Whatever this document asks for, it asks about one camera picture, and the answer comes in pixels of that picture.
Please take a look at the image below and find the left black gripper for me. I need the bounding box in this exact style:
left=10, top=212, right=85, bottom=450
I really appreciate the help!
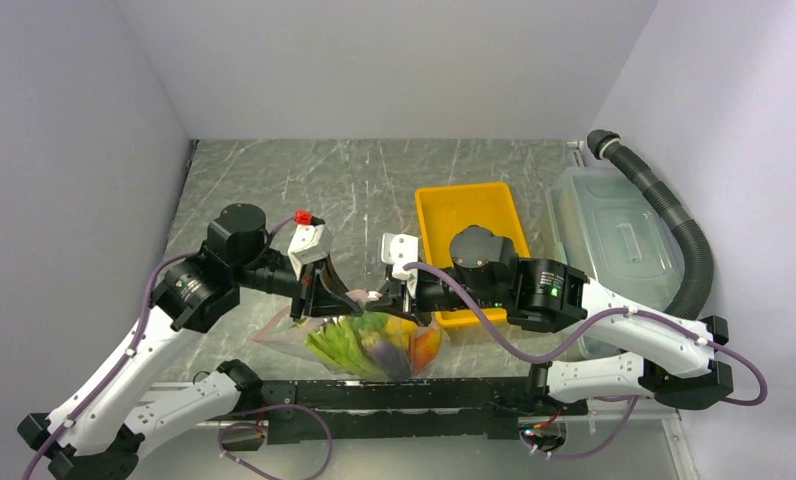
left=233, top=249, right=363, bottom=322

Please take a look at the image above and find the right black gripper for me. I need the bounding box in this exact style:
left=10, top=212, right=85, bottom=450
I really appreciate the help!
left=365, top=262, right=507, bottom=327

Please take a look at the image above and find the yellow banana bunch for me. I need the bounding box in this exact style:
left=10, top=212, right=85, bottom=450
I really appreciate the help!
left=384, top=317, right=419, bottom=350

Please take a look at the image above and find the celery stalk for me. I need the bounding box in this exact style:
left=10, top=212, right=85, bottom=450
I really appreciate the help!
left=304, top=312, right=388, bottom=381

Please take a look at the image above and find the clear zip top bag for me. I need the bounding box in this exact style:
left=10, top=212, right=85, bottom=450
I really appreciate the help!
left=252, top=307, right=449, bottom=382

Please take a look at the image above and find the orange red fruit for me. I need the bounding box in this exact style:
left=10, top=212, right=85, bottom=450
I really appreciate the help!
left=410, top=327, right=443, bottom=375

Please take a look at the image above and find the purple eggplant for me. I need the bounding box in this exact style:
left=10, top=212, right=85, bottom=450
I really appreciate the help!
left=362, top=336, right=412, bottom=381

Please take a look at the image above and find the yellow plastic tray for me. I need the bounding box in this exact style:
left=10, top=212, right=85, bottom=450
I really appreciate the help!
left=414, top=181, right=532, bottom=329

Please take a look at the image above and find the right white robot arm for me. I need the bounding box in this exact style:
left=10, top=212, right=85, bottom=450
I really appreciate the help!
left=369, top=225, right=734, bottom=415

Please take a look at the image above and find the clear plastic storage box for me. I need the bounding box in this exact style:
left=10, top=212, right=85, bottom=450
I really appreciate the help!
left=546, top=165, right=708, bottom=362

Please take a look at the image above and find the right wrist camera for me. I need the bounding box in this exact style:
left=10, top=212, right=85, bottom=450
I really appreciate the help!
left=380, top=233, right=419, bottom=282

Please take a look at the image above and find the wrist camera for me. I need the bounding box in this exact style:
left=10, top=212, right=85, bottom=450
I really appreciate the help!
left=287, top=210, right=333, bottom=278
left=380, top=233, right=419, bottom=282

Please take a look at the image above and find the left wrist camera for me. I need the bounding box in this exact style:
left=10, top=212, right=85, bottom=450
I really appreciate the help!
left=287, top=210, right=333, bottom=278

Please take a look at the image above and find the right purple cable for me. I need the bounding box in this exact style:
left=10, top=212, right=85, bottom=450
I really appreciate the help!
left=403, top=261, right=769, bottom=462

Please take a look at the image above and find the purple cable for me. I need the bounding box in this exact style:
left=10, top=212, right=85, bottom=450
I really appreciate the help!
left=20, top=213, right=334, bottom=480
left=403, top=261, right=769, bottom=462

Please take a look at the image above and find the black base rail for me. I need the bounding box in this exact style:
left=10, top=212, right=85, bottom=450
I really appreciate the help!
left=218, top=377, right=588, bottom=445

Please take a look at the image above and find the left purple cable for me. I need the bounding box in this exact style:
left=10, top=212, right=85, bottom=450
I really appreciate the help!
left=20, top=213, right=334, bottom=480

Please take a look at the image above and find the black corrugated hose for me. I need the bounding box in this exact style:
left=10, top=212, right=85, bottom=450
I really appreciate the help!
left=586, top=129, right=715, bottom=319

